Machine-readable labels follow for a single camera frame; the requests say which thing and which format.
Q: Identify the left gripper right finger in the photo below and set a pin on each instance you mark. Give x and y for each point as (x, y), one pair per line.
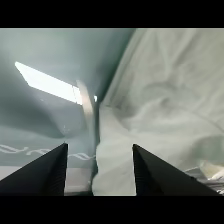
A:
(156, 176)

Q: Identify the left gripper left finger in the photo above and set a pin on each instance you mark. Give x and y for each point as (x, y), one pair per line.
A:
(43, 175)

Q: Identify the pale green shirt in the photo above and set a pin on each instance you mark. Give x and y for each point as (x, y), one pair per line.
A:
(166, 100)

